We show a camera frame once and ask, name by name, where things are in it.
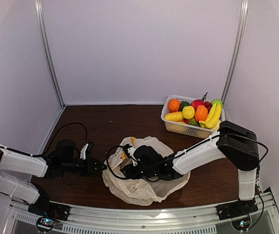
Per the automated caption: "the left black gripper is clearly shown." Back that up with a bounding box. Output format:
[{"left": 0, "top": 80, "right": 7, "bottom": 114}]
[{"left": 62, "top": 156, "right": 107, "bottom": 176}]

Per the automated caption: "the beige plastic bag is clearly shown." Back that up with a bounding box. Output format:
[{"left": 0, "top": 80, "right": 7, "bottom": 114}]
[{"left": 102, "top": 136, "right": 191, "bottom": 206}]

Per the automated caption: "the orange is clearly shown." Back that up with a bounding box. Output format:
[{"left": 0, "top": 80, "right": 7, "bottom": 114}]
[
  {"left": 195, "top": 105, "right": 208, "bottom": 121},
  {"left": 167, "top": 98, "right": 181, "bottom": 112}
]

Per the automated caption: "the red apple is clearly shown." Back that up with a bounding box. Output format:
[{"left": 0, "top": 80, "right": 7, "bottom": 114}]
[{"left": 191, "top": 99, "right": 205, "bottom": 110}]

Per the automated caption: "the yellow banana bunch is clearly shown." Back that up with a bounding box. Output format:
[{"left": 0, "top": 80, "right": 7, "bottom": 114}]
[{"left": 199, "top": 103, "right": 223, "bottom": 129}]

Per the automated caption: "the green apple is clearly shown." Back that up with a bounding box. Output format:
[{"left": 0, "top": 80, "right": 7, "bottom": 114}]
[{"left": 211, "top": 98, "right": 223, "bottom": 106}]

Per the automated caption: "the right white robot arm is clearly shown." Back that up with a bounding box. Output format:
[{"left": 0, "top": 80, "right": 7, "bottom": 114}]
[{"left": 121, "top": 121, "right": 260, "bottom": 215}]

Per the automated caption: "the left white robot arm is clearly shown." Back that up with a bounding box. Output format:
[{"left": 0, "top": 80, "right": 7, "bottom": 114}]
[{"left": 0, "top": 139, "right": 107, "bottom": 216}]

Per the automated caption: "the white plastic basket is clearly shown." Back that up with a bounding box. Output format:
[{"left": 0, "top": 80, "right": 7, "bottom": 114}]
[{"left": 161, "top": 95, "right": 225, "bottom": 138}]

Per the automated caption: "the green yellow mango in basket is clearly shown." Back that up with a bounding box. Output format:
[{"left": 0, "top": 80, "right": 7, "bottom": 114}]
[{"left": 188, "top": 118, "right": 200, "bottom": 127}]

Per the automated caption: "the orange in basket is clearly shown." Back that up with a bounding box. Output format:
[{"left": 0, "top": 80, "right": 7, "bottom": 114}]
[{"left": 167, "top": 98, "right": 181, "bottom": 112}]

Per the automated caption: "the green lime in basket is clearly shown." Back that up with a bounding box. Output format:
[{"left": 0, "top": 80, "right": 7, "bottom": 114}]
[{"left": 179, "top": 101, "right": 190, "bottom": 111}]

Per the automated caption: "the yellow lemon in basket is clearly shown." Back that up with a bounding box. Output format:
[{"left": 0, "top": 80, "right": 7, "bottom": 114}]
[{"left": 212, "top": 119, "right": 221, "bottom": 131}]

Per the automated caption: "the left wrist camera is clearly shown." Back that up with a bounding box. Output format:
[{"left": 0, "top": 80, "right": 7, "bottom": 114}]
[{"left": 80, "top": 141, "right": 94, "bottom": 160}]

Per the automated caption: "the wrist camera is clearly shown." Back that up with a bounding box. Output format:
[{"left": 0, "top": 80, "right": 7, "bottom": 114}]
[
  {"left": 122, "top": 144, "right": 136, "bottom": 160},
  {"left": 80, "top": 141, "right": 94, "bottom": 160}
]

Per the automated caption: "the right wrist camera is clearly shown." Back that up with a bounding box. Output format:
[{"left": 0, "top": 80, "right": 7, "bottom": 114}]
[{"left": 122, "top": 144, "right": 136, "bottom": 160}]

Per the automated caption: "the aluminium front rail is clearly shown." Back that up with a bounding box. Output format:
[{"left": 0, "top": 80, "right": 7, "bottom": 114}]
[{"left": 2, "top": 192, "right": 279, "bottom": 234}]

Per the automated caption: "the right black cable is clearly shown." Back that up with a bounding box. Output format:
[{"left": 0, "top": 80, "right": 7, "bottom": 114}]
[{"left": 106, "top": 133, "right": 269, "bottom": 182}]

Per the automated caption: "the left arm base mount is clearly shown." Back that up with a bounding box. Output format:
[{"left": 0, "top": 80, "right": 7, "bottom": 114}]
[{"left": 24, "top": 197, "right": 70, "bottom": 234}]

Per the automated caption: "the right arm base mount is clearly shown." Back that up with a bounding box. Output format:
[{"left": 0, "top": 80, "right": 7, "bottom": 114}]
[{"left": 216, "top": 200, "right": 259, "bottom": 232}]

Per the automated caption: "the left aluminium corner post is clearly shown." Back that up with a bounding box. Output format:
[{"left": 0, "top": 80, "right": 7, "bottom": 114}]
[{"left": 35, "top": 0, "right": 66, "bottom": 109}]

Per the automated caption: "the aluminium corner post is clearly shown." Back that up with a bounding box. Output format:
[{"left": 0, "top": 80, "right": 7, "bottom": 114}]
[
  {"left": 222, "top": 0, "right": 249, "bottom": 103},
  {"left": 35, "top": 0, "right": 66, "bottom": 109}
]

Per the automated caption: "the right aluminium corner post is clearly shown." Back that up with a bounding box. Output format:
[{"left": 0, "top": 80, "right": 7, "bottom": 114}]
[{"left": 222, "top": 0, "right": 249, "bottom": 103}]

